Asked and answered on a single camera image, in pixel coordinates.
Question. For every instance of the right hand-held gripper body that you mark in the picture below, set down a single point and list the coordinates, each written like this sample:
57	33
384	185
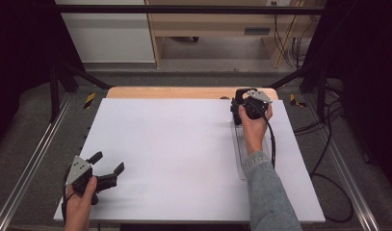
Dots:
254	102

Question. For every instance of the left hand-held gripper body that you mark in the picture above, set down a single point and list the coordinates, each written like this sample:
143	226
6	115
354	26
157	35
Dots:
78	170

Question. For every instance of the clear plastic box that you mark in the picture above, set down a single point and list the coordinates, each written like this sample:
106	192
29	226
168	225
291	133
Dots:
239	154

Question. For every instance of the person's right hand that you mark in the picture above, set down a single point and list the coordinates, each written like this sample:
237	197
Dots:
254	133

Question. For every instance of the person's left hand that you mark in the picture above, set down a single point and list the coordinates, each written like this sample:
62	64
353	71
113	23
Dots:
78	211

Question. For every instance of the white table board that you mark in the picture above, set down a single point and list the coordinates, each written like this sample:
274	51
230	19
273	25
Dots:
158	166

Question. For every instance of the yellow black striped tape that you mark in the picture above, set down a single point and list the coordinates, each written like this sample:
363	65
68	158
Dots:
89	100
294	101

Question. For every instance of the wooden table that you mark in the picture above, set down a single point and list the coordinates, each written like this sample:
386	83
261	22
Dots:
171	93

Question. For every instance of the wooden desk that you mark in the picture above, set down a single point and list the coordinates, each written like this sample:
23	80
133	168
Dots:
213	25

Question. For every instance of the black curtain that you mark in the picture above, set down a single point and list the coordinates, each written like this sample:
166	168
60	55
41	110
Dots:
20	57
367	80

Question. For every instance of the white cabinet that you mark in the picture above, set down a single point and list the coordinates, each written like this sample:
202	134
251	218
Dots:
110	35

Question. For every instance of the aluminium rail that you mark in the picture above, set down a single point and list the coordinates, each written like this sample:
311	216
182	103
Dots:
347	176
33	154

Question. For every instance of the black frame stand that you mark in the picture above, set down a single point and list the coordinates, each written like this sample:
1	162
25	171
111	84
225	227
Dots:
321	93
54	93

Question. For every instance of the black horizontal frame bar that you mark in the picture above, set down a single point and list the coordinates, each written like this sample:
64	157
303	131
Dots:
184	9

